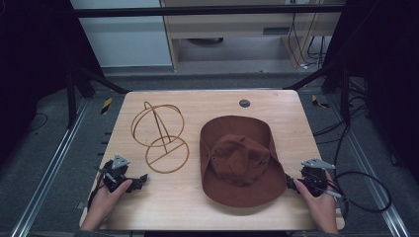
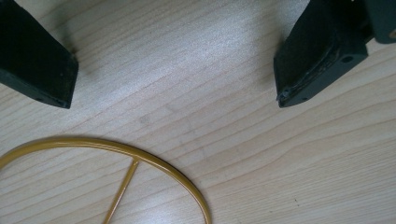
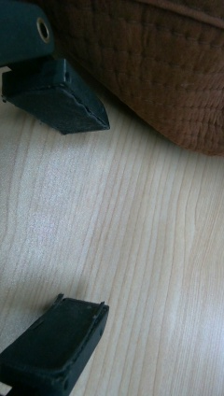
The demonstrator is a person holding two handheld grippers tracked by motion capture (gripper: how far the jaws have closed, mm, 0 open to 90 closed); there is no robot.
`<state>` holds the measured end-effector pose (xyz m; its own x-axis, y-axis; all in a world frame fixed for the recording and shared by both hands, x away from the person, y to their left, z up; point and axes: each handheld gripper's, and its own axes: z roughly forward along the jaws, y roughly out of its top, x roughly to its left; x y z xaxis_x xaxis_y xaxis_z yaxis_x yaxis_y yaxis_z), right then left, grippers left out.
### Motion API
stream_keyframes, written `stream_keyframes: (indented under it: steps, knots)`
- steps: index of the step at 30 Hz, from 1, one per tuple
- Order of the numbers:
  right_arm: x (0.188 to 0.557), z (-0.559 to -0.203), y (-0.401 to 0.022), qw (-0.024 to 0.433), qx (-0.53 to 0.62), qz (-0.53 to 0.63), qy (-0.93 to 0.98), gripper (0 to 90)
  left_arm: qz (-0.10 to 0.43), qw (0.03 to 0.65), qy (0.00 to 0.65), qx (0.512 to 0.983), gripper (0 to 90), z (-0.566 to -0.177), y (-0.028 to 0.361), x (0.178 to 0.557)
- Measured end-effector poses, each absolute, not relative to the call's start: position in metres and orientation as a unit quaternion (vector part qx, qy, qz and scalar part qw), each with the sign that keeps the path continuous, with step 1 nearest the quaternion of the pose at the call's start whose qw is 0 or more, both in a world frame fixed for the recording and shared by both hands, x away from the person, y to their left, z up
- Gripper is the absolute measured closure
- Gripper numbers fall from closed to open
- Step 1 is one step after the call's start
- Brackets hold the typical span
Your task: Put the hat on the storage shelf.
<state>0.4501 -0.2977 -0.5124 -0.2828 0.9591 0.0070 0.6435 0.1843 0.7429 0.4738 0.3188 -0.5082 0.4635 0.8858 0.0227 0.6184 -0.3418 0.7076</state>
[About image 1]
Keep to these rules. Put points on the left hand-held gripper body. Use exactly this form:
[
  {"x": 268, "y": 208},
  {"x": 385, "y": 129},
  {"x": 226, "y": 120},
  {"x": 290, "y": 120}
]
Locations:
[{"x": 115, "y": 176}]

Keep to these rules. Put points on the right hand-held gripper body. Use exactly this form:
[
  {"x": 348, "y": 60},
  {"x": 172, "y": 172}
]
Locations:
[{"x": 314, "y": 179}]

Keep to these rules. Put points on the brown brimmed hat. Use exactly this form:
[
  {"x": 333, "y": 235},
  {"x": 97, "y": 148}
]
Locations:
[{"x": 242, "y": 161}]

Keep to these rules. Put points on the person's right hand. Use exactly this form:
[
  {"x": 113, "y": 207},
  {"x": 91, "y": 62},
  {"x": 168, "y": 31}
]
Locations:
[{"x": 319, "y": 207}]

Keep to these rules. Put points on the person's left hand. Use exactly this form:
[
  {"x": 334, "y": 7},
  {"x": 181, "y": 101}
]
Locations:
[{"x": 104, "y": 203}]

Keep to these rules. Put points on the yellow black striped tape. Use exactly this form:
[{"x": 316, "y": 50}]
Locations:
[
  {"x": 318, "y": 101},
  {"x": 106, "y": 105}
]

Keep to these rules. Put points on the grey round table grommet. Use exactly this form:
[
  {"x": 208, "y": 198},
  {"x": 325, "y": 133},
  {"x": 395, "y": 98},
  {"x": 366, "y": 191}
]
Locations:
[{"x": 244, "y": 103}]

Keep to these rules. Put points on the black metal stand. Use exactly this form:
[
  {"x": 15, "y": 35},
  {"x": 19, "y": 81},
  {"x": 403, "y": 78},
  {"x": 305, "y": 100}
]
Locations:
[
  {"x": 332, "y": 79},
  {"x": 79, "y": 85}
]

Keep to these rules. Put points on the white cabinet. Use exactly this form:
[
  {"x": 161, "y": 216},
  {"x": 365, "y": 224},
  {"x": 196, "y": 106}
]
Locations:
[{"x": 125, "y": 42}]

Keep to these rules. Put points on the light wooden desk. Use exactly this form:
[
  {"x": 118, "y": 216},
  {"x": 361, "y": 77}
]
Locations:
[{"x": 230, "y": 31}]

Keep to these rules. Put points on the black horizontal bar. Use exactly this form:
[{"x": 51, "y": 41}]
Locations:
[{"x": 204, "y": 11}]

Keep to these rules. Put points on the metal floor rail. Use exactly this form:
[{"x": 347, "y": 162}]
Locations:
[
  {"x": 49, "y": 177},
  {"x": 372, "y": 177}
]

